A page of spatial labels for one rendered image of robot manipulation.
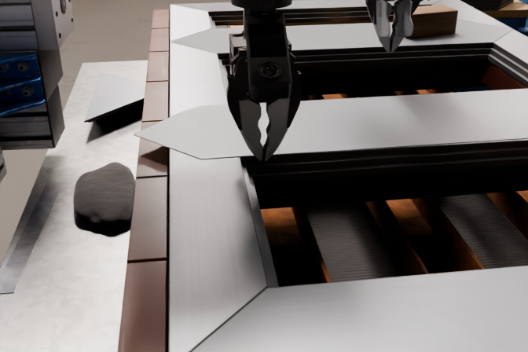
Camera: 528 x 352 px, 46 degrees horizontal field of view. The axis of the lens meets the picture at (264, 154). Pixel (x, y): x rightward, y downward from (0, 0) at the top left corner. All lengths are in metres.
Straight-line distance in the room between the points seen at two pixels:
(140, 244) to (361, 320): 0.26
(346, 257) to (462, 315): 0.57
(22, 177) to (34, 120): 1.55
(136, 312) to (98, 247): 0.36
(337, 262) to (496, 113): 0.37
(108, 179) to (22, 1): 0.32
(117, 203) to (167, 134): 0.18
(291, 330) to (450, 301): 0.15
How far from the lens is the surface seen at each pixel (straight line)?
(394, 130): 0.89
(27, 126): 1.15
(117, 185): 1.04
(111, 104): 1.34
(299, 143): 0.84
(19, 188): 2.62
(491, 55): 1.35
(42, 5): 1.07
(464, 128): 0.92
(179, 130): 0.88
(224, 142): 0.84
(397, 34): 1.07
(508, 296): 0.61
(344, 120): 0.91
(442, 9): 1.38
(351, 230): 1.20
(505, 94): 1.07
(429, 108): 0.98
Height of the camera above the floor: 1.21
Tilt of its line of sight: 27 degrees down
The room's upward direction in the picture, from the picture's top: straight up
